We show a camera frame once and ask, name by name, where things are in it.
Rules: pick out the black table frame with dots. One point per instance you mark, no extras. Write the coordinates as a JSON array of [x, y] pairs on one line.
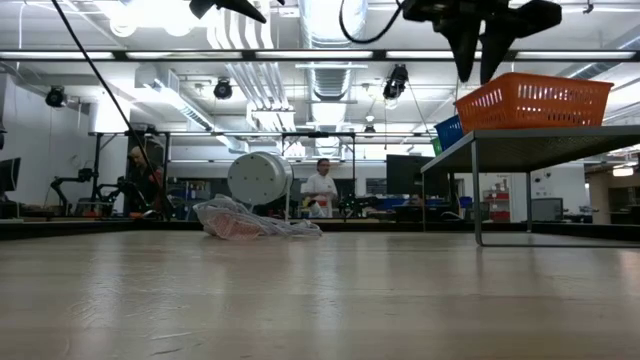
[[30, 229]]

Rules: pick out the white cylindrical device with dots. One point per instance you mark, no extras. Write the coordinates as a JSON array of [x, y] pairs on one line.
[[257, 177]]

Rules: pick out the grey perforated metal shelf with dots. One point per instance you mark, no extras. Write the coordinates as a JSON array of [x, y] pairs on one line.
[[550, 145]]

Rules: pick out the silver ventilation duct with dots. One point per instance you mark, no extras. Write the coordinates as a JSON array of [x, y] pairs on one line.
[[332, 85]]

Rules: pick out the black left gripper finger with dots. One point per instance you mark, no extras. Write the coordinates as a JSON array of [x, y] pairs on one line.
[[235, 7]]

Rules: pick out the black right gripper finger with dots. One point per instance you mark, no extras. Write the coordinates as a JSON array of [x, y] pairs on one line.
[[520, 22], [462, 45]]

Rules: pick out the black metal frame stand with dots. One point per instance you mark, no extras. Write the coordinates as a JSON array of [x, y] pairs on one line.
[[320, 134]]

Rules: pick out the black monitor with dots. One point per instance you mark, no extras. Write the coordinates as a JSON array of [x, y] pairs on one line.
[[9, 175], [405, 175]]

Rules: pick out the green plastic basket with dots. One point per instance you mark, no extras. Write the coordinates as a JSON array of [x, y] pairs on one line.
[[437, 146]]

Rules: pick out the orange-red plastic basket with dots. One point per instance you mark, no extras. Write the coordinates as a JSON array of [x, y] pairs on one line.
[[535, 102]]

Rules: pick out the black overhead light bar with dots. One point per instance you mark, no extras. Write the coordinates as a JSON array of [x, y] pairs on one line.
[[320, 55]]

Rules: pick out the clear plastic bag red print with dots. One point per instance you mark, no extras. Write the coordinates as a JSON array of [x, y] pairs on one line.
[[230, 220]]

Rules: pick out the black ceiling-hung device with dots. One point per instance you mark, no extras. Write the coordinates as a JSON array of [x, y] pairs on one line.
[[223, 90], [54, 97], [396, 82]]

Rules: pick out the blue plastic basket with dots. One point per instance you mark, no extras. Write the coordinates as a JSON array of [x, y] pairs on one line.
[[450, 132]]

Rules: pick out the black background robot arm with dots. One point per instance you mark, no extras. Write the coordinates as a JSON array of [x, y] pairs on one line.
[[70, 182]]

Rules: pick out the person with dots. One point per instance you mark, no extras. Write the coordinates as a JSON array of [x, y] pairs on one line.
[[145, 182], [321, 187]]

